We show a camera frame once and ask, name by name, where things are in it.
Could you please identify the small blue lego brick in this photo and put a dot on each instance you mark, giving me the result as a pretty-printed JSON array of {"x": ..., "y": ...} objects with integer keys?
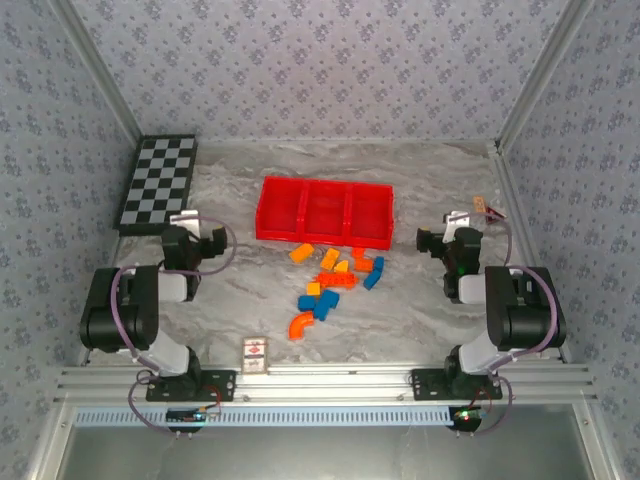
[{"x": 379, "y": 263}]

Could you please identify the blue sloped lego brick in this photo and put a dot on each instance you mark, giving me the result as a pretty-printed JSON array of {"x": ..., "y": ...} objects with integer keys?
[{"x": 372, "y": 280}]

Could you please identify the orange square lego brick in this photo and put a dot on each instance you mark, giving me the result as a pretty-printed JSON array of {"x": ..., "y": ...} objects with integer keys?
[{"x": 358, "y": 253}]

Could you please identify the long yellow-orange lego brick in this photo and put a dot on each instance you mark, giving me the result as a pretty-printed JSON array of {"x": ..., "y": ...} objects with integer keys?
[{"x": 301, "y": 253}]

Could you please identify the blue square lego brick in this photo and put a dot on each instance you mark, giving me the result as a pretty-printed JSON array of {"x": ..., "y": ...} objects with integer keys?
[{"x": 306, "y": 302}]

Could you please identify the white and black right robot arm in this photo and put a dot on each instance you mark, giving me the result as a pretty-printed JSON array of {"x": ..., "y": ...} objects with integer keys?
[{"x": 525, "y": 310}]

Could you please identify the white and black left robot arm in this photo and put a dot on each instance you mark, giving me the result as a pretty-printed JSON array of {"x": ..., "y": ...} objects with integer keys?
[{"x": 115, "y": 310}]

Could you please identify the small wooden block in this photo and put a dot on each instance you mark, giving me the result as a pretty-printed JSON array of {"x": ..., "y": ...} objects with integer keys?
[{"x": 479, "y": 205}]

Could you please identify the black grey checkerboard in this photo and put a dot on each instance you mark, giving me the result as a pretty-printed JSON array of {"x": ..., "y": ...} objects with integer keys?
[{"x": 155, "y": 180}]

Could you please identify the red plastic bin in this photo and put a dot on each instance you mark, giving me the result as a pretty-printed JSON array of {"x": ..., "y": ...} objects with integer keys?
[
  {"x": 280, "y": 210},
  {"x": 325, "y": 212},
  {"x": 370, "y": 215}
]

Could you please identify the yellow sloped lego brick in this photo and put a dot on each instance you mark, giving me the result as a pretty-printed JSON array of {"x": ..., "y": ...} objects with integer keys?
[{"x": 342, "y": 267}]

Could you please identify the playing card box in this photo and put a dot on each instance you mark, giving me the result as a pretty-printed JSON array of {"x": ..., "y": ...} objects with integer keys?
[{"x": 255, "y": 356}]

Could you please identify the long orange lego plate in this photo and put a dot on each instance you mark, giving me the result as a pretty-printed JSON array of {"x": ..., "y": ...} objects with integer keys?
[{"x": 336, "y": 280}]

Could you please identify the yellow-orange studded lego brick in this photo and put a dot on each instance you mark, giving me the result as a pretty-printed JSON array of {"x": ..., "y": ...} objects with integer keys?
[{"x": 330, "y": 258}]

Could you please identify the small yellow lego brick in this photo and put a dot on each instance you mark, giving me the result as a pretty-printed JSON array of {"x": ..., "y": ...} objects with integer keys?
[{"x": 313, "y": 288}]

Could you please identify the orange curved lego piece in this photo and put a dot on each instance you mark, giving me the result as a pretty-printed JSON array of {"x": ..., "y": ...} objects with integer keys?
[{"x": 299, "y": 327}]

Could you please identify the large blue lego brick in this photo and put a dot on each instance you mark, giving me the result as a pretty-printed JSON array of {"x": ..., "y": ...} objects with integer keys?
[{"x": 326, "y": 304}]

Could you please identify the small circuit board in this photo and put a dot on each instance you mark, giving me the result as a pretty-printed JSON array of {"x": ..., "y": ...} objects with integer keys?
[
  {"x": 187, "y": 416},
  {"x": 467, "y": 417}
]

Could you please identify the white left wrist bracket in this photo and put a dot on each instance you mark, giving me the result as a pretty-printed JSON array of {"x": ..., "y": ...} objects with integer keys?
[{"x": 185, "y": 219}]

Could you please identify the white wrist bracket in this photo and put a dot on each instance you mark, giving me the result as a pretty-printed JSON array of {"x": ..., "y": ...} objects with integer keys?
[
  {"x": 185, "y": 219},
  {"x": 459, "y": 220}
]

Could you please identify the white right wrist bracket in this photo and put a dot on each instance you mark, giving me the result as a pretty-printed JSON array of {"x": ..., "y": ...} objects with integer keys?
[{"x": 459, "y": 220}]

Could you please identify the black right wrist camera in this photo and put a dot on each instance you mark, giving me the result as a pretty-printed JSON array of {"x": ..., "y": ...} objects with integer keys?
[{"x": 427, "y": 242}]

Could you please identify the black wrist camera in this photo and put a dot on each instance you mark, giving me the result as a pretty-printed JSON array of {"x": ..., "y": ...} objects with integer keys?
[
  {"x": 427, "y": 242},
  {"x": 222, "y": 243}
]

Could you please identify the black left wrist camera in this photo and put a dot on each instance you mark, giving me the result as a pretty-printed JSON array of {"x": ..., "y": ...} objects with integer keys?
[{"x": 222, "y": 243}]

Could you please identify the aluminium side rail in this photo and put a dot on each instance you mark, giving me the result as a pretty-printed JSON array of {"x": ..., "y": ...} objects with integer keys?
[{"x": 505, "y": 180}]

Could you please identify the thin aluminium wall rail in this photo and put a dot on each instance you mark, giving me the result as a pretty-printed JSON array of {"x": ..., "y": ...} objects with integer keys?
[{"x": 350, "y": 142}]

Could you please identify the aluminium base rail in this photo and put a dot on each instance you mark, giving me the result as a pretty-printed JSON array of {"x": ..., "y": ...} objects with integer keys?
[{"x": 325, "y": 385}]

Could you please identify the aluminium corner post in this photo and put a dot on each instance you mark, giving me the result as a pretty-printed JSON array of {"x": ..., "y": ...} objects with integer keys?
[
  {"x": 95, "y": 70},
  {"x": 545, "y": 70}
]

